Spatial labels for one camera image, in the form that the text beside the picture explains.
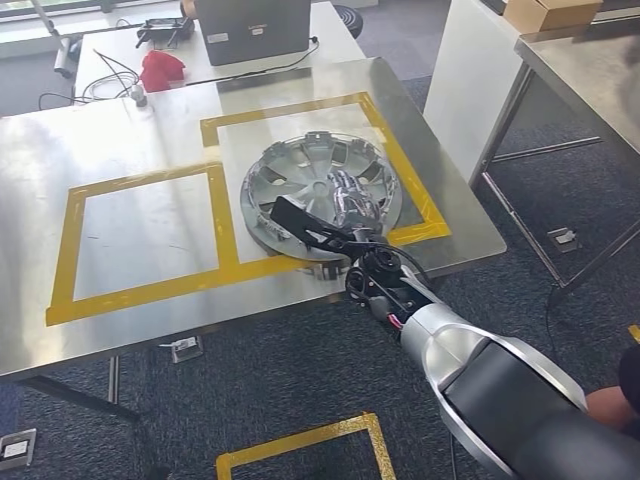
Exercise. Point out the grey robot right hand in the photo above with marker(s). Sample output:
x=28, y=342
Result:
x=358, y=199

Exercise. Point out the grey plastic wheel hubcap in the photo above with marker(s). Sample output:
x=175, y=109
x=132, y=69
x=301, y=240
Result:
x=300, y=172

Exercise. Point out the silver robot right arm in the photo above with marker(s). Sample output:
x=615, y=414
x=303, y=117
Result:
x=500, y=378

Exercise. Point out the steel workbench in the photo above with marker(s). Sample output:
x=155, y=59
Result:
x=150, y=132
x=575, y=66

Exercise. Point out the white desk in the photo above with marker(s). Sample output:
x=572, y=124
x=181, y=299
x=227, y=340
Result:
x=340, y=40

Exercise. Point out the black round stool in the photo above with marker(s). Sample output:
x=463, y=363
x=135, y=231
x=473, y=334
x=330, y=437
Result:
x=350, y=20

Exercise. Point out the white partition panel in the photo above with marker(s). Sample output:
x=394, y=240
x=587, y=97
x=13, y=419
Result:
x=465, y=86

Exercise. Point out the grey laptop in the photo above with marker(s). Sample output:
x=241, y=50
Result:
x=250, y=33

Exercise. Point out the red cloth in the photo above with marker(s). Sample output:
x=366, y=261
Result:
x=160, y=69

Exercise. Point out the small grey puck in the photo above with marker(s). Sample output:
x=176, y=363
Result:
x=139, y=97

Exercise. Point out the cardboard box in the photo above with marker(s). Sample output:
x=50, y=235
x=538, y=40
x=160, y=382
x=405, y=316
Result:
x=550, y=14

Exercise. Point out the person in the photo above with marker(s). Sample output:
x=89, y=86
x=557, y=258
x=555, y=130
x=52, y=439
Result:
x=610, y=407

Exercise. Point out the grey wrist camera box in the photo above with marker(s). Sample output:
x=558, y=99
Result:
x=300, y=222

